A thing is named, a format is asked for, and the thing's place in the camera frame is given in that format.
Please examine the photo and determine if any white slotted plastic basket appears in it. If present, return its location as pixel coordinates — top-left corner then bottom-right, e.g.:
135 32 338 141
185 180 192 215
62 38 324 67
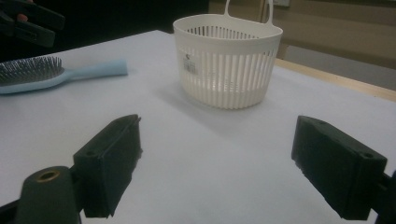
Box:
172 0 284 110

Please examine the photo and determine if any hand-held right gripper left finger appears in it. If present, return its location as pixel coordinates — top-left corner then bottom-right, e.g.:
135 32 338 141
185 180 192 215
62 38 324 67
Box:
73 114 144 218

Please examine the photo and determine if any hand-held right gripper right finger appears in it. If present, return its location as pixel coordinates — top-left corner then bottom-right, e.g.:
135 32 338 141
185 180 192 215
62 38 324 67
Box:
290 115 389 221

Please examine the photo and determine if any light blue hairbrush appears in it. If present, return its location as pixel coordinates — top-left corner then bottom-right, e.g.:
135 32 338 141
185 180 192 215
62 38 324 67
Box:
0 55 129 95

